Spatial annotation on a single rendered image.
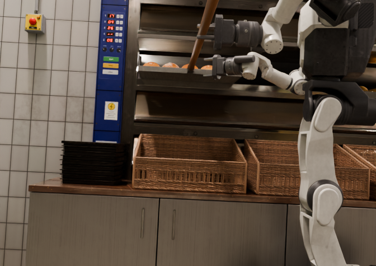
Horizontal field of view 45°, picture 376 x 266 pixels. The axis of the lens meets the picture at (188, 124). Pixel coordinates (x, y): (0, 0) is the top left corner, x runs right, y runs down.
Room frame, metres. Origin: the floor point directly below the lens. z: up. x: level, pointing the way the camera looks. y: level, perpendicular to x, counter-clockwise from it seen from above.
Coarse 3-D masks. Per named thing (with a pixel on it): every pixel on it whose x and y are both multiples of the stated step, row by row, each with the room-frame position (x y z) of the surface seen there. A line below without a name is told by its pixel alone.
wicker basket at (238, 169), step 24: (144, 144) 2.63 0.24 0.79; (168, 144) 2.64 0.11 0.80; (192, 144) 2.65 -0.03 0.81; (216, 144) 2.66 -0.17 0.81; (144, 168) 2.19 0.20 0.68; (168, 168) 2.19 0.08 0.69; (192, 168) 2.20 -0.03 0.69; (216, 168) 2.20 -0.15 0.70; (240, 168) 2.21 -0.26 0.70; (216, 192) 2.20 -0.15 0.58; (240, 192) 2.21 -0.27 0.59
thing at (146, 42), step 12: (144, 36) 2.54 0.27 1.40; (156, 36) 2.54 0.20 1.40; (168, 36) 2.54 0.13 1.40; (180, 36) 2.54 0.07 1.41; (144, 48) 2.70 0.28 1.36; (156, 48) 2.69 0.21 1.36; (168, 48) 2.68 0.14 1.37; (180, 48) 2.67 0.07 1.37; (192, 48) 2.66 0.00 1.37; (204, 48) 2.65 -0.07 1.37; (228, 48) 2.63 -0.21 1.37; (240, 48) 2.63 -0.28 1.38; (288, 48) 2.59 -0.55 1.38; (372, 60) 2.73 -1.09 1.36
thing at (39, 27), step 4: (28, 16) 2.59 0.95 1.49; (32, 16) 2.59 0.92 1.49; (36, 16) 2.59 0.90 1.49; (40, 16) 2.59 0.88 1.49; (44, 16) 2.63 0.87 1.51; (28, 20) 2.59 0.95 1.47; (36, 20) 2.59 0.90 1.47; (40, 20) 2.59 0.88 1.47; (44, 20) 2.64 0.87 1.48; (28, 24) 2.59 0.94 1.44; (36, 24) 2.59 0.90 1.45; (40, 24) 2.59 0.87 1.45; (44, 24) 2.64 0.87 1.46; (28, 28) 2.59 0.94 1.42; (32, 28) 2.59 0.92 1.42; (36, 28) 2.59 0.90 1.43; (40, 28) 2.59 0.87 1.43; (44, 28) 2.65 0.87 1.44; (28, 32) 2.65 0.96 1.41; (32, 32) 2.64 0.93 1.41; (36, 32) 2.64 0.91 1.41; (40, 32) 2.63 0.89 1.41; (44, 32) 2.65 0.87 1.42
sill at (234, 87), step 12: (144, 84) 2.68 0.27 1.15; (156, 84) 2.69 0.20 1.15; (168, 84) 2.69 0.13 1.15; (180, 84) 2.69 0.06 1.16; (192, 84) 2.69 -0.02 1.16; (204, 84) 2.69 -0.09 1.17; (216, 84) 2.70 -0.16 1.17; (228, 84) 2.70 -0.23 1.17; (240, 84) 2.70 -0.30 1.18; (372, 96) 2.73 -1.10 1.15
